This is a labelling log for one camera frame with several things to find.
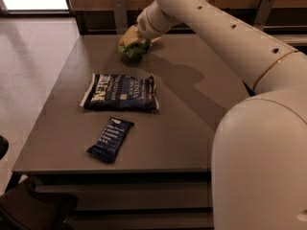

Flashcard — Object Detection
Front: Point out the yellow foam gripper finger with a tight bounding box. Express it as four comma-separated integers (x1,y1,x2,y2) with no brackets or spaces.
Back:
119,25,143,47

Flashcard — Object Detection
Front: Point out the green rice chip bag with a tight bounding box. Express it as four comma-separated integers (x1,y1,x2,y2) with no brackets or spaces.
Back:
118,39,152,58

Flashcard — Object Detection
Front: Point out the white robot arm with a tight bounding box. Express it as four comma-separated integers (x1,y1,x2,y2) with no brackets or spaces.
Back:
121,0,307,230

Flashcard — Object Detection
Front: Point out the blue kettle chips bag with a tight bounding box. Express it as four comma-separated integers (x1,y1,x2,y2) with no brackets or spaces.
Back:
80,74,159,110

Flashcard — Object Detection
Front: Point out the dark blue snack bar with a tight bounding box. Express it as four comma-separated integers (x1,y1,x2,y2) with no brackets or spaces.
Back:
86,117,134,163

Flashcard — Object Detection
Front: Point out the upper grey drawer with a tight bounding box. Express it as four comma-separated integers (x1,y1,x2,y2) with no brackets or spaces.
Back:
35,183,212,211

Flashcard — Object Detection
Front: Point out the grey drawer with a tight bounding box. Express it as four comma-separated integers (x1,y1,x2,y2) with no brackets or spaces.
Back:
66,212,214,230
35,183,212,211

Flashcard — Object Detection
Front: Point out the black round object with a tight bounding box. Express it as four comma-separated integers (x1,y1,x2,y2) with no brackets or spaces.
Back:
0,136,9,160

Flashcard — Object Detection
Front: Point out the lower grey drawer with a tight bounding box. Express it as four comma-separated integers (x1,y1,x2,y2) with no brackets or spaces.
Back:
66,212,214,230

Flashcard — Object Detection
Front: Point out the dark brown chair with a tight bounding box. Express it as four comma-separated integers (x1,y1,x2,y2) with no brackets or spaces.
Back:
0,178,78,230

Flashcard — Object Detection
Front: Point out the left metal wall bracket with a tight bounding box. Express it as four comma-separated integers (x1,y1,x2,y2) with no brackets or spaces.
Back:
111,0,128,35

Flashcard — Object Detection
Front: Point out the metal wall bracket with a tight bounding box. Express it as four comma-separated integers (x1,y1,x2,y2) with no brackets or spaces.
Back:
111,0,128,35
253,0,275,31

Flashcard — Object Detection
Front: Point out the horizontal metal rail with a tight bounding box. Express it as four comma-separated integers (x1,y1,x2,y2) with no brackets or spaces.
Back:
86,30,127,35

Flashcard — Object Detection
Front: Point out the right metal wall bracket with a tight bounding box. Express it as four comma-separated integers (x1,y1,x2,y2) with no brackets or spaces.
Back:
253,0,275,31

